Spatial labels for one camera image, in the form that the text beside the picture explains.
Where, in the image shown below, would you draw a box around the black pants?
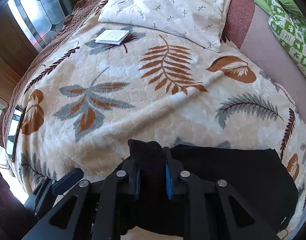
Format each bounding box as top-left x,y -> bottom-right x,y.
118,140 -> 298,235

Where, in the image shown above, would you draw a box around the black smartphone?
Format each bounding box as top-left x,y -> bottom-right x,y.
6,105 -> 26,162

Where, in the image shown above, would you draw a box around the leaf pattern fleece blanket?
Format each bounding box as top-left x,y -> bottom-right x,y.
10,15 -> 306,239

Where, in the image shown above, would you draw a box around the white booklet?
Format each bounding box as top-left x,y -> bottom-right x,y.
95,29 -> 130,45

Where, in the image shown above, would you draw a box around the stained glass window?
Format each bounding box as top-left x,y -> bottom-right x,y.
7,0 -> 73,52

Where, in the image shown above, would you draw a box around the pink maroon quilted bedspread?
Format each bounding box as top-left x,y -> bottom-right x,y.
223,0 -> 306,123

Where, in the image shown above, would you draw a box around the white floral pillow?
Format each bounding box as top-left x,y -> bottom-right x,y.
98,0 -> 231,52

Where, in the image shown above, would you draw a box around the green white patterned quilt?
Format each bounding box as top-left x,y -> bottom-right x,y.
254,0 -> 306,78

